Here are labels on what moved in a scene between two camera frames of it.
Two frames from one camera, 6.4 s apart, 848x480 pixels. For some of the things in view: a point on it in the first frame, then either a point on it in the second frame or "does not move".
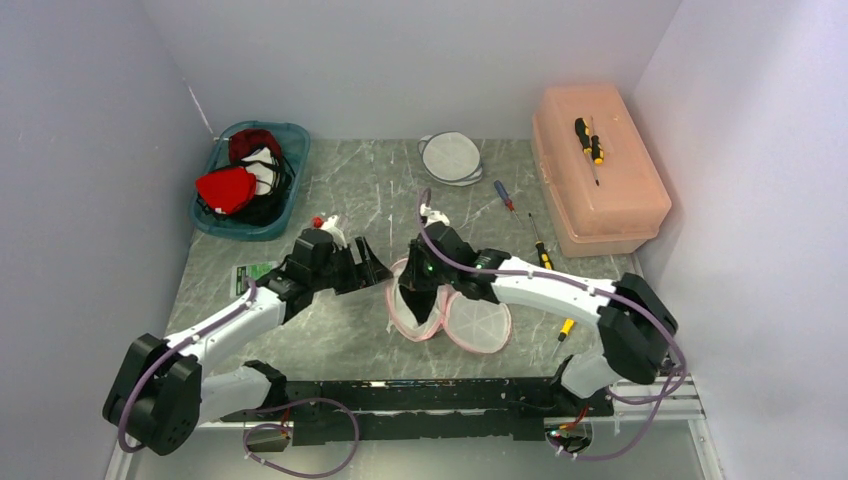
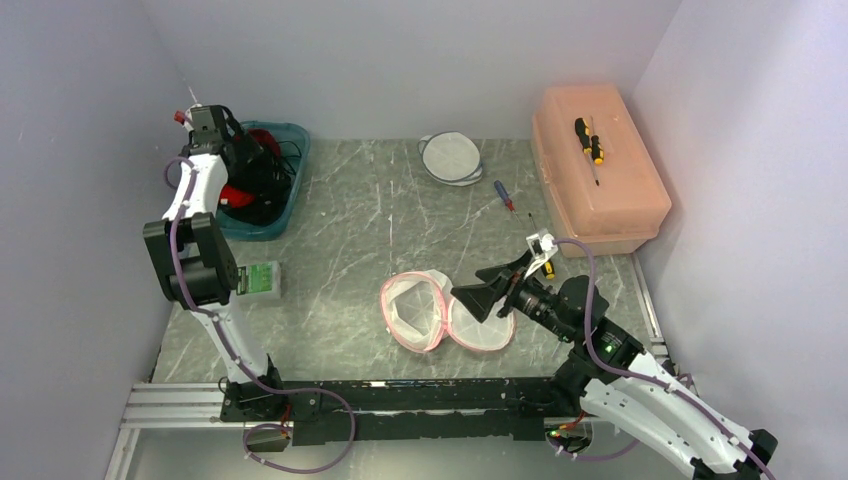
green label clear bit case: (240, 273) does not move
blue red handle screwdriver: (506, 198) does not move
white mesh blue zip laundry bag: (451, 158) does not move
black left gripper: (374, 270) → (246, 148)
